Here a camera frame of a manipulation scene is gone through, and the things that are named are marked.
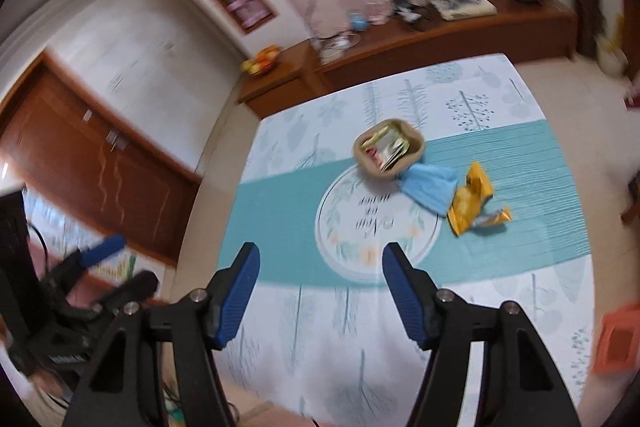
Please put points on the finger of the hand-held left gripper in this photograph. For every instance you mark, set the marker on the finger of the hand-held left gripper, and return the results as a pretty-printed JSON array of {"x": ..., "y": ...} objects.
[
  {"x": 102, "y": 251},
  {"x": 132, "y": 288}
]

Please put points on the brown wooden door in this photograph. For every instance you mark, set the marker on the brown wooden door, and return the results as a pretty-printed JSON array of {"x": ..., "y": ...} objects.
[{"x": 75, "y": 147}]

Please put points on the fruit bowl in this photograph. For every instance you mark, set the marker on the fruit bowl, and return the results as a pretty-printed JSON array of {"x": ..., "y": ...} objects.
[{"x": 261, "y": 62}]

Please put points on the dark wicker basket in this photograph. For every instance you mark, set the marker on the dark wicker basket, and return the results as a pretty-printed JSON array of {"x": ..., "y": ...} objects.
[{"x": 590, "y": 17}]

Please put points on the yellow snack packet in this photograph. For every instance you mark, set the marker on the yellow snack packet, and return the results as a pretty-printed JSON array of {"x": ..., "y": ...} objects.
[{"x": 470, "y": 202}]

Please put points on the yellow green packet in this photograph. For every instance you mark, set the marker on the yellow green packet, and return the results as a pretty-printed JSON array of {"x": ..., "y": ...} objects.
[{"x": 392, "y": 144}]

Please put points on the blue face mask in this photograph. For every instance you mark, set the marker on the blue face mask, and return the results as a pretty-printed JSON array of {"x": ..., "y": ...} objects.
[{"x": 430, "y": 187}]

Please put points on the person's left forearm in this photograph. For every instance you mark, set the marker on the person's left forearm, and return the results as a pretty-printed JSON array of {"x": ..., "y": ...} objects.
[{"x": 50, "y": 394}]

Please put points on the small orange wrapper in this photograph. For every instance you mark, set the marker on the small orange wrapper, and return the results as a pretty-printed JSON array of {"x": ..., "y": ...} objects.
[{"x": 495, "y": 218}]

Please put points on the brown wooden cabinet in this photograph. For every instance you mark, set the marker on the brown wooden cabinet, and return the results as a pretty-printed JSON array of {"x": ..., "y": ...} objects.
[{"x": 525, "y": 37}]

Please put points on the teal printed tablecloth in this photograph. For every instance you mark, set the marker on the teal printed tablecloth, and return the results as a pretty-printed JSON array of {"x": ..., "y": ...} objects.
[{"x": 500, "y": 307}]

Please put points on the beige basket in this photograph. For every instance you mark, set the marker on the beige basket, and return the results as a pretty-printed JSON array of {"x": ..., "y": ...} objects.
[{"x": 362, "y": 162}]

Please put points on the orange plastic stool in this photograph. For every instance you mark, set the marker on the orange plastic stool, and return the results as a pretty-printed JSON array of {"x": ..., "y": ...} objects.
[{"x": 620, "y": 339}]

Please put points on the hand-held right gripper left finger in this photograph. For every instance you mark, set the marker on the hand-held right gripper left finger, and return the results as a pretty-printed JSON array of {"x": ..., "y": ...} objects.
[{"x": 235, "y": 302}]

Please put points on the beige tray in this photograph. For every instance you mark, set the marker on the beige tray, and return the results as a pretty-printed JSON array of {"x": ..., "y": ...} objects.
[{"x": 467, "y": 8}]

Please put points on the small blue cup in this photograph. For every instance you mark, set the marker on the small blue cup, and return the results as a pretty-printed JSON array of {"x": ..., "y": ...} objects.
[{"x": 360, "y": 23}]

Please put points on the glass plate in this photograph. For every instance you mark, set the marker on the glass plate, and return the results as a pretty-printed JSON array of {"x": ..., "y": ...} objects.
[{"x": 340, "y": 47}]

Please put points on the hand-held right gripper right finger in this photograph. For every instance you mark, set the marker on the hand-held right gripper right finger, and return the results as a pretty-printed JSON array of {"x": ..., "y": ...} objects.
[{"x": 407, "y": 297}]

